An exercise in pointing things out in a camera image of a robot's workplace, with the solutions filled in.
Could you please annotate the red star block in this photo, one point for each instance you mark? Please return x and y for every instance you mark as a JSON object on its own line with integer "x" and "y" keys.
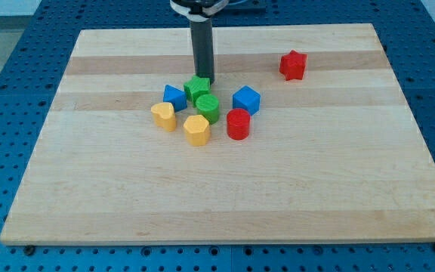
{"x": 293, "y": 65}

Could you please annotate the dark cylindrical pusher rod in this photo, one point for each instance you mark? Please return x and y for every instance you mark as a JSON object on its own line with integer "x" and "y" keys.
{"x": 203, "y": 50}

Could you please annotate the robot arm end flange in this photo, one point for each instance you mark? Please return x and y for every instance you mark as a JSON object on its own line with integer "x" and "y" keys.
{"x": 198, "y": 10}

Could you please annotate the blue cube block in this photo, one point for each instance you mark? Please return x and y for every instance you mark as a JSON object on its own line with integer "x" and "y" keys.
{"x": 248, "y": 99}

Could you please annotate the green star block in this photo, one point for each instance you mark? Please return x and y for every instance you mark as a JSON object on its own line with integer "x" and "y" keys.
{"x": 196, "y": 87}

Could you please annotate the yellow hexagon block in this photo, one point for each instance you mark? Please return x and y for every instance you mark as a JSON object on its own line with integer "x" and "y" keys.
{"x": 197, "y": 130}

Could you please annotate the red cylinder block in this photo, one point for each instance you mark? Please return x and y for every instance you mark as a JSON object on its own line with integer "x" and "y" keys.
{"x": 238, "y": 124}

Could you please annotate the green cylinder block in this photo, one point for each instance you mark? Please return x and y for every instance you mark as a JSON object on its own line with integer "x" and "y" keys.
{"x": 208, "y": 106}

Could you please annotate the blue triangle block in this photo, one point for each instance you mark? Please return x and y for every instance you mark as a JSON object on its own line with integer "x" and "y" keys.
{"x": 176, "y": 97}

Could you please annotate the yellow heart block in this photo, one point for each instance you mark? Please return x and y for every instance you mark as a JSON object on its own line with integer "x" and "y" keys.
{"x": 164, "y": 116}

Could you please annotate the wooden board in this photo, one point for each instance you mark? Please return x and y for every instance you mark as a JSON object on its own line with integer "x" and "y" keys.
{"x": 336, "y": 157}

